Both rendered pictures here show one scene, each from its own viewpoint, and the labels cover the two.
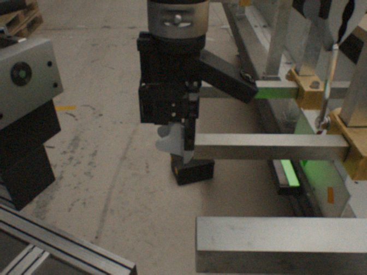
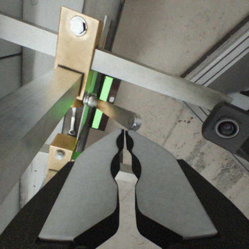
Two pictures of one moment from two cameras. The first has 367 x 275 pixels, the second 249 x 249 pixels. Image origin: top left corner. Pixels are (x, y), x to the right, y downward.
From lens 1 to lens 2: 0.41 m
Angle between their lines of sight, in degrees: 26
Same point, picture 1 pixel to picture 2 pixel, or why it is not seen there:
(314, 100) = (64, 141)
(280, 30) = not seen: hidden behind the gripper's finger
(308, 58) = not seen: hidden behind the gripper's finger
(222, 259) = not seen: outside the picture
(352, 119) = (77, 74)
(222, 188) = (97, 134)
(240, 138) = (190, 94)
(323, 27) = (167, 152)
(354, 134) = (83, 58)
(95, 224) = (174, 131)
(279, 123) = (82, 143)
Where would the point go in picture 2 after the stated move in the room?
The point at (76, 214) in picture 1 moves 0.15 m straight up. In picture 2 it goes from (182, 139) to (188, 150)
